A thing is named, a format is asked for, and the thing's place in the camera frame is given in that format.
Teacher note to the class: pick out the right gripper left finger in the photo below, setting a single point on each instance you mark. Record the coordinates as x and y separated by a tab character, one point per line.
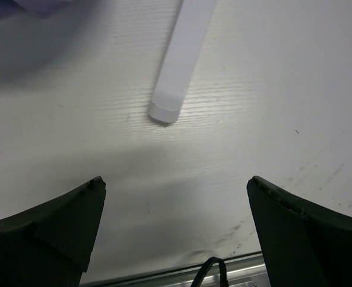
51	244

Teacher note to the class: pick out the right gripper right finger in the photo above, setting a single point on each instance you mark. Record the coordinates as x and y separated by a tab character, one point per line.
303	243

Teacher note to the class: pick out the purple t shirt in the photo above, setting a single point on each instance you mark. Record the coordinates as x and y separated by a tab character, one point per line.
42	9

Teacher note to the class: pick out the white metal clothes rack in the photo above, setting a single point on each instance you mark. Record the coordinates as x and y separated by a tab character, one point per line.
179	61

